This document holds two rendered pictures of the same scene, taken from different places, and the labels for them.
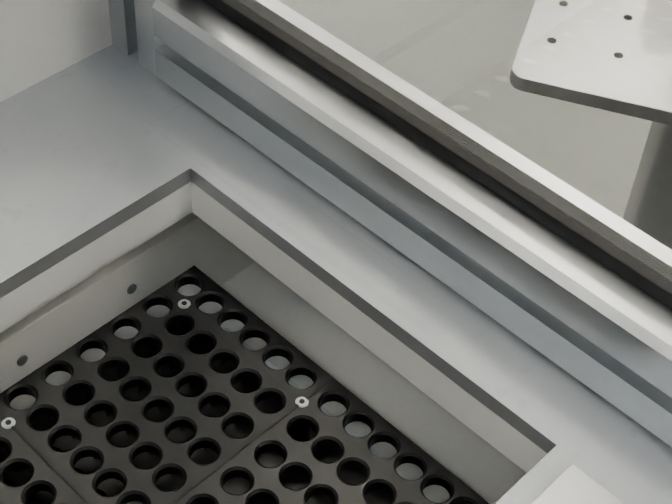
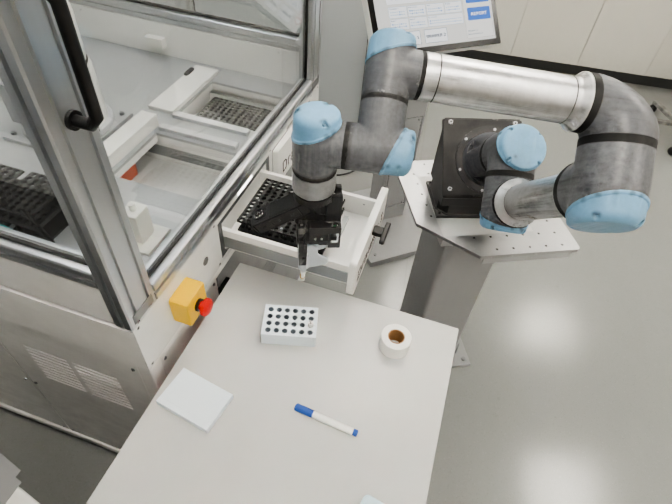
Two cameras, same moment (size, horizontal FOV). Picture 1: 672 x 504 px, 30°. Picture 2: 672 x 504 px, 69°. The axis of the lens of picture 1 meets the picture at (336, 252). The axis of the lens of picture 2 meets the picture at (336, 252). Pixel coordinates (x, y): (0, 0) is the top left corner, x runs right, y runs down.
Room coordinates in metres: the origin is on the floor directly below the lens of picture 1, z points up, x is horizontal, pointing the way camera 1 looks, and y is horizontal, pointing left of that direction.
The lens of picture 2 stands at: (-0.03, -1.24, 1.73)
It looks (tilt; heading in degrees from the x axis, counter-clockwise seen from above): 47 degrees down; 63
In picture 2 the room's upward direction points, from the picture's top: 5 degrees clockwise
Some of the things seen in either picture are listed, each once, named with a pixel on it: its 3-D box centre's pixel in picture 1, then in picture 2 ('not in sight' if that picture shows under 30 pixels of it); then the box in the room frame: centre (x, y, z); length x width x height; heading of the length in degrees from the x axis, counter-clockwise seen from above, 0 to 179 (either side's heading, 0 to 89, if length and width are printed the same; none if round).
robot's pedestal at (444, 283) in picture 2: not in sight; (444, 280); (0.86, -0.38, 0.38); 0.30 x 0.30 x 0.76; 76
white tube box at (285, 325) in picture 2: not in sight; (290, 325); (0.18, -0.63, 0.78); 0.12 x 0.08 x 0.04; 155
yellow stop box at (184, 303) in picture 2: not in sight; (190, 301); (-0.02, -0.56, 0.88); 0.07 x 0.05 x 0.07; 49
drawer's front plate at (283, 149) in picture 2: not in sight; (294, 140); (0.39, -0.06, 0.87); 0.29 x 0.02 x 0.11; 49
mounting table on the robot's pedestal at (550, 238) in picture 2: not in sight; (474, 215); (0.88, -0.38, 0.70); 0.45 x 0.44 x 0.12; 166
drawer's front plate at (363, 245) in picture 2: not in sight; (368, 238); (0.43, -0.51, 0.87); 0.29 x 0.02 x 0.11; 49
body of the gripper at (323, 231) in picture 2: not in sight; (316, 214); (0.23, -0.63, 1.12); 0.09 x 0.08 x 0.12; 162
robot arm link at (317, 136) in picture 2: not in sight; (317, 141); (0.23, -0.63, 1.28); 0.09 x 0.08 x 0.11; 150
